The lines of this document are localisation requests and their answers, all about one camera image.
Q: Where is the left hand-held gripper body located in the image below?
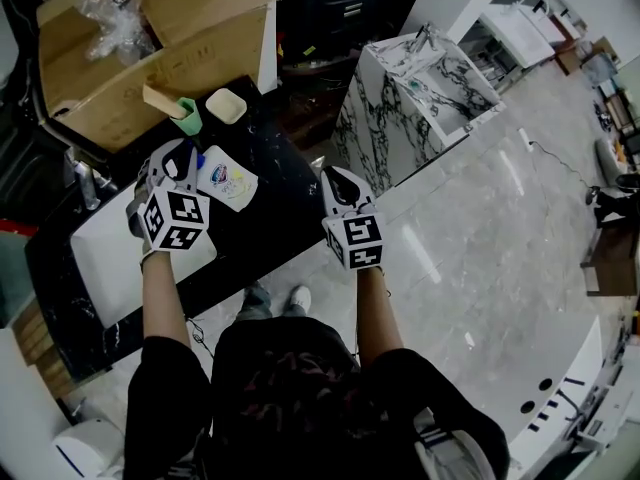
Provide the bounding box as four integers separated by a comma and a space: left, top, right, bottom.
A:
127, 137, 211, 252

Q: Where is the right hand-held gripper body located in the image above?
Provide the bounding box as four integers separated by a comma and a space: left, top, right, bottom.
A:
318, 164, 386, 272

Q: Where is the white bottle with blue cap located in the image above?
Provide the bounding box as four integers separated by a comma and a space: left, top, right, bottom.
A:
195, 145, 260, 214

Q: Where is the person's right forearm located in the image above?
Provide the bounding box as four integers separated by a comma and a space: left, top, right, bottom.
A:
355, 265, 406, 369

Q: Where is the person's left forearm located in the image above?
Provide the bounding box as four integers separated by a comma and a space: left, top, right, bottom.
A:
140, 246, 194, 355

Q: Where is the person's left hand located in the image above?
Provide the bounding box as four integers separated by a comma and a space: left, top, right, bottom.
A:
125, 180, 152, 260

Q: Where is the white sink basin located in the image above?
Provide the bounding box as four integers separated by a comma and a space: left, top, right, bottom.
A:
69, 181, 219, 330

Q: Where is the person's white shoe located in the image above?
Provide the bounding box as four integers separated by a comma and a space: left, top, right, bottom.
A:
289, 284, 313, 315

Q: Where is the chrome faucet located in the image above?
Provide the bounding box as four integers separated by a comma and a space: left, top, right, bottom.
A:
63, 146, 119, 212

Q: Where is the green cup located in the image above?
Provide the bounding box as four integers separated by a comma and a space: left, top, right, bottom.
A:
169, 96, 204, 137

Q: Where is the black marble vanity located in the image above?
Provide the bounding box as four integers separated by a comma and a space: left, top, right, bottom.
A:
23, 74, 342, 384

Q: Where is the person's jeans leg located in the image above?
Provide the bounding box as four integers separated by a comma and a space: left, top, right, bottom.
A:
233, 281, 307, 322

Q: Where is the beige square dish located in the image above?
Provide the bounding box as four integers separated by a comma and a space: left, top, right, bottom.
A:
204, 87, 249, 126

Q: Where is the white marble vanity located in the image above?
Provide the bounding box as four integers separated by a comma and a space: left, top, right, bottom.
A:
331, 22, 507, 200

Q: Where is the large cardboard box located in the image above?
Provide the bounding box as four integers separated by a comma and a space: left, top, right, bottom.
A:
36, 0, 282, 155

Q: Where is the person's black shirt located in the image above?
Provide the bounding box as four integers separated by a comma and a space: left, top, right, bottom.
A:
123, 314, 512, 480

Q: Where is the stack of wooden boards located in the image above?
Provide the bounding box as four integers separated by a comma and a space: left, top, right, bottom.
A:
11, 296, 77, 400

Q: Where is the clear plastic wrap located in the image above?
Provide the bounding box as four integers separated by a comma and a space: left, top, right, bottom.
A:
74, 0, 157, 67

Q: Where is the silver faucet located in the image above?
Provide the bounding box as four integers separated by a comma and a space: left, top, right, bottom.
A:
410, 22, 442, 55

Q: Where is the black cabinet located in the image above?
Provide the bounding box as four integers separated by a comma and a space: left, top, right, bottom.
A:
276, 0, 433, 62

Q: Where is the white toilet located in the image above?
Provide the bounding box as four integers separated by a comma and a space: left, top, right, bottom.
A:
48, 416, 126, 480

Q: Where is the brown wooden table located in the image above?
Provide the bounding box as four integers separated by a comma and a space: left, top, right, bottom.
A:
578, 221, 640, 298

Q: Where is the black floor cable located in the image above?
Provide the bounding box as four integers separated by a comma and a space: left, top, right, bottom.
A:
526, 139, 602, 205

